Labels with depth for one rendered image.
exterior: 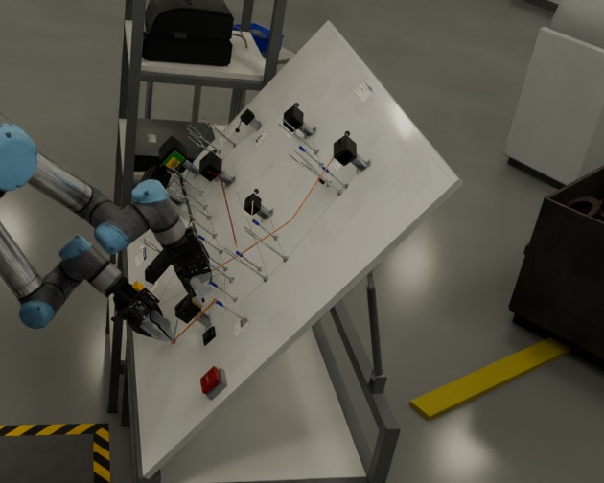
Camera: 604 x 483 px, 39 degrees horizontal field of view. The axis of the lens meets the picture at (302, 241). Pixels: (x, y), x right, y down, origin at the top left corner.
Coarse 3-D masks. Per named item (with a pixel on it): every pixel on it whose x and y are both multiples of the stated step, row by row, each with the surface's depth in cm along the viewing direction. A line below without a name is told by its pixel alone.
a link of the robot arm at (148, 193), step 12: (156, 180) 200; (132, 192) 199; (144, 192) 197; (156, 192) 198; (144, 204) 198; (156, 204) 199; (168, 204) 201; (156, 216) 199; (168, 216) 201; (156, 228) 202; (168, 228) 202
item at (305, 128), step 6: (294, 108) 238; (288, 114) 239; (294, 114) 236; (300, 114) 239; (288, 120) 236; (294, 120) 239; (300, 120) 237; (288, 126) 238; (294, 126) 238; (300, 126) 242; (306, 126) 240; (306, 132) 243; (312, 132) 241; (306, 138) 242
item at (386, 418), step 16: (336, 304) 261; (336, 320) 257; (352, 336) 247; (352, 352) 242; (368, 368) 235; (368, 384) 229; (384, 384) 225; (368, 400) 227; (384, 400) 224; (384, 416) 218; (384, 432) 215; (384, 448) 217; (384, 464) 220; (368, 480) 225; (384, 480) 223
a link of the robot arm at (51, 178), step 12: (36, 168) 186; (48, 168) 189; (60, 168) 193; (36, 180) 188; (48, 180) 190; (60, 180) 192; (72, 180) 195; (48, 192) 193; (60, 192) 194; (72, 192) 196; (84, 192) 199; (96, 192) 203; (72, 204) 198; (84, 204) 200; (96, 204) 201; (84, 216) 203
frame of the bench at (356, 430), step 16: (320, 336) 279; (320, 352) 272; (336, 368) 266; (128, 384) 305; (336, 384) 258; (128, 400) 302; (128, 416) 341; (352, 416) 247; (352, 432) 241; (368, 448) 236; (368, 464) 231; (288, 480) 221; (304, 480) 222; (320, 480) 223; (336, 480) 223; (352, 480) 224
